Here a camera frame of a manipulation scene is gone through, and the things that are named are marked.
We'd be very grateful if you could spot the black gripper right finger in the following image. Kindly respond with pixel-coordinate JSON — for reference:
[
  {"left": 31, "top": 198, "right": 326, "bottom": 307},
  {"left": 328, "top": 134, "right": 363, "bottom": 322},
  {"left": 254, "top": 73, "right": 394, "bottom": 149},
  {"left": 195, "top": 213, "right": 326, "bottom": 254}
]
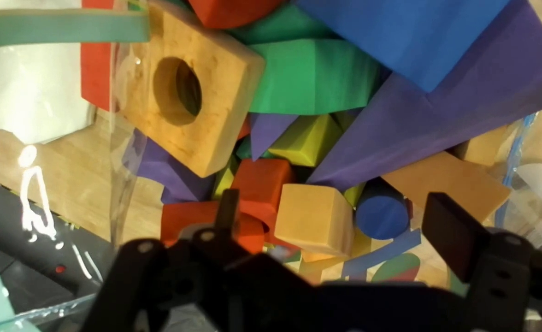
[{"left": 422, "top": 189, "right": 542, "bottom": 332}]

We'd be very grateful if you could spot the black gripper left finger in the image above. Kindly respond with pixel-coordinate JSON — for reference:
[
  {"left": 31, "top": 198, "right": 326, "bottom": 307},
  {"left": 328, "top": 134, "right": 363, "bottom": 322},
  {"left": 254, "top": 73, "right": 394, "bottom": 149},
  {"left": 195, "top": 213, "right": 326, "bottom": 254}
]
[{"left": 83, "top": 186, "right": 285, "bottom": 332}]

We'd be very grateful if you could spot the plain wooden cube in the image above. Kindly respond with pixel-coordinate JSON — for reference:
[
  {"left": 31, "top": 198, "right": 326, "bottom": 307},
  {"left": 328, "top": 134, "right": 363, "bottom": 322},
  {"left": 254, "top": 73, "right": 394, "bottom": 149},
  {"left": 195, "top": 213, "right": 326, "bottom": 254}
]
[{"left": 272, "top": 182, "right": 355, "bottom": 256}]

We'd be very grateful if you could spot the flat yellow foam slab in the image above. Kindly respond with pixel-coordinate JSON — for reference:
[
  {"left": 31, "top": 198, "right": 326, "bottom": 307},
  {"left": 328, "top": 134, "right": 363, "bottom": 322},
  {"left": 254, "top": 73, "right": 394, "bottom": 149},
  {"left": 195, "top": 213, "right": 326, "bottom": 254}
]
[{"left": 379, "top": 149, "right": 512, "bottom": 226}]

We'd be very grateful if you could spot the blue foam cylinder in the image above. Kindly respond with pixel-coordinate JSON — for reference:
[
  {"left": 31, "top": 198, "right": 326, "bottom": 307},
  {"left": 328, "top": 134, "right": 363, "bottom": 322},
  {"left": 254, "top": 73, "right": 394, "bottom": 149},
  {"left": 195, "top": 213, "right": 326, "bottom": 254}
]
[{"left": 352, "top": 186, "right": 413, "bottom": 241}]

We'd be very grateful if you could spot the yellow foam block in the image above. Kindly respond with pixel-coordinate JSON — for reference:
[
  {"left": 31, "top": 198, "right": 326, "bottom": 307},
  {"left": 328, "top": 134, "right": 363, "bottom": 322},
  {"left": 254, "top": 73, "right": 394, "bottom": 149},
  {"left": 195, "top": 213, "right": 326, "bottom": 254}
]
[{"left": 453, "top": 121, "right": 525, "bottom": 167}]

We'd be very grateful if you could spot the large purple foam block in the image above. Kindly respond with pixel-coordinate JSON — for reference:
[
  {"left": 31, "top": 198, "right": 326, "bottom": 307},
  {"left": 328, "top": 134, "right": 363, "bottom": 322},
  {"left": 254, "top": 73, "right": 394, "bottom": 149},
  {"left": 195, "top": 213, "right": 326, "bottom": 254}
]
[{"left": 306, "top": 0, "right": 542, "bottom": 191}]

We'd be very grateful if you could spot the red foam arch block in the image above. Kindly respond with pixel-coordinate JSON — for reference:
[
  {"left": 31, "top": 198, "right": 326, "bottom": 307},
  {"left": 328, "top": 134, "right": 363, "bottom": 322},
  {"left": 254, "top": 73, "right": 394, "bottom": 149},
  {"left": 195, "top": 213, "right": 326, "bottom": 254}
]
[{"left": 230, "top": 156, "right": 295, "bottom": 228}]

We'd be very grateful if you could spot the black book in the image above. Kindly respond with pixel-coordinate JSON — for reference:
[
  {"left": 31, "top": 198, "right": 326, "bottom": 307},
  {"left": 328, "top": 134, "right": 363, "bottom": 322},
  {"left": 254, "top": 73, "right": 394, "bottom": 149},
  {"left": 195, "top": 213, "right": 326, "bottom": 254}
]
[{"left": 0, "top": 171, "right": 116, "bottom": 315}]

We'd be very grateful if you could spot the purple foam triangle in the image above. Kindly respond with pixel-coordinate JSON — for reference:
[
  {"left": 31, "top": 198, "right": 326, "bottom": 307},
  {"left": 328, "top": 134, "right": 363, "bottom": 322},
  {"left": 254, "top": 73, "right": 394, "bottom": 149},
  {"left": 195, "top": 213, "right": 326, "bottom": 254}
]
[{"left": 249, "top": 112, "right": 300, "bottom": 162}]

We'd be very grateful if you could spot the lime foam wedge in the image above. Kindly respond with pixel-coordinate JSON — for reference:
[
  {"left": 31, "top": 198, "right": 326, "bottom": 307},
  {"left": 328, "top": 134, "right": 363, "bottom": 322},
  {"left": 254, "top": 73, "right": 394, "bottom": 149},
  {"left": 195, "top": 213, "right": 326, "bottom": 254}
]
[{"left": 267, "top": 114, "right": 343, "bottom": 169}]

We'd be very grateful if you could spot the yellow square block with hole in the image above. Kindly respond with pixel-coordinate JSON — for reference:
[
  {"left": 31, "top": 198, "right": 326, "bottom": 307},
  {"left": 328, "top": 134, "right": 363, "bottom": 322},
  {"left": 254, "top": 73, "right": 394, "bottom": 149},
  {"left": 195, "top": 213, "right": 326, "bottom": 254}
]
[{"left": 112, "top": 0, "right": 267, "bottom": 180}]

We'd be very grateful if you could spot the large blue foam block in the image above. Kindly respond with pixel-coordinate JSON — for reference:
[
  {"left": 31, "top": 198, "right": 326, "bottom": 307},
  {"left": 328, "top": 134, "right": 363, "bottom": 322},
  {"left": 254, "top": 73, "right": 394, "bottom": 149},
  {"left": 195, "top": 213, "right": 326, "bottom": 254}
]
[{"left": 291, "top": 0, "right": 512, "bottom": 93}]

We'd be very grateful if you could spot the wide green foam block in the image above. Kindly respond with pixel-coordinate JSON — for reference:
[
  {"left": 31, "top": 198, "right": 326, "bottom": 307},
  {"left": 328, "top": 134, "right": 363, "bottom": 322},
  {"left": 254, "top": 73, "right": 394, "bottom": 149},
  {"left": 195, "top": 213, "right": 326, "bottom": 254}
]
[{"left": 230, "top": 20, "right": 389, "bottom": 117}]

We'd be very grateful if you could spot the clear bowl of toys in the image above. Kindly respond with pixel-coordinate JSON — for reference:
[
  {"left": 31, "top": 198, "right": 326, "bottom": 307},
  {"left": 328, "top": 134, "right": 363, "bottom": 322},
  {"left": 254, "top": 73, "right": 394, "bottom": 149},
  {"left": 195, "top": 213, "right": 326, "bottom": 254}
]
[{"left": 0, "top": 0, "right": 542, "bottom": 332}]

